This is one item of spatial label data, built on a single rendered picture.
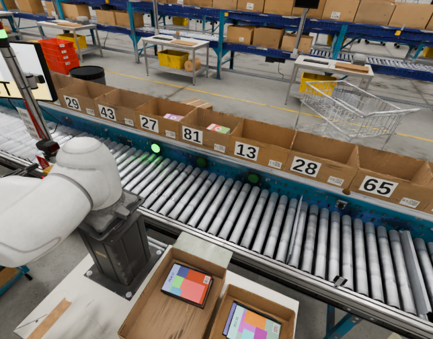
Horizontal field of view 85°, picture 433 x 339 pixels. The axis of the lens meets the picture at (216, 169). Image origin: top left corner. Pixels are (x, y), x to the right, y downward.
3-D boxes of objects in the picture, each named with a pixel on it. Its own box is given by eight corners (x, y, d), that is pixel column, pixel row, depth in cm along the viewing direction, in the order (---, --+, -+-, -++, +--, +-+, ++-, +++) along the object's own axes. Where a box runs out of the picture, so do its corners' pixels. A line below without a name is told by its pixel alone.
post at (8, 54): (60, 187, 162) (-11, 46, 107) (66, 183, 166) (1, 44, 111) (72, 193, 159) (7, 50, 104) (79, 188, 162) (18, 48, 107)
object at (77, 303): (15, 333, 92) (11, 331, 90) (120, 225, 134) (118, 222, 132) (265, 514, 63) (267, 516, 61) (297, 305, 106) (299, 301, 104)
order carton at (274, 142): (227, 156, 165) (230, 134, 155) (241, 136, 187) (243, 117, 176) (283, 172, 154) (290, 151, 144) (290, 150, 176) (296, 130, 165)
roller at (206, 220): (194, 234, 134) (194, 229, 131) (227, 180, 172) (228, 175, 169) (202, 237, 133) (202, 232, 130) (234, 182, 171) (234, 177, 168)
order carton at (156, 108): (136, 129, 187) (132, 109, 177) (157, 115, 209) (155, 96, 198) (179, 142, 176) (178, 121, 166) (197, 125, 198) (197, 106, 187)
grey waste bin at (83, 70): (117, 103, 428) (109, 67, 388) (103, 116, 389) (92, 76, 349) (91, 101, 432) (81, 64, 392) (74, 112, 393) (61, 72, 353)
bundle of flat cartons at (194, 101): (183, 124, 382) (183, 116, 374) (165, 114, 406) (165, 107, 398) (212, 111, 423) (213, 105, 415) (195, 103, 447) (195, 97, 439)
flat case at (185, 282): (202, 307, 97) (202, 305, 96) (161, 290, 101) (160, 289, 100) (212, 276, 107) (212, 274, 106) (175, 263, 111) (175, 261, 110)
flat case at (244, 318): (274, 362, 85) (275, 362, 84) (225, 338, 90) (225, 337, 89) (281, 323, 95) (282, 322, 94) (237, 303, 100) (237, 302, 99)
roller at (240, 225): (226, 247, 129) (227, 241, 126) (253, 188, 167) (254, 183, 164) (234, 250, 127) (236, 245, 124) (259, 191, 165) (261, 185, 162)
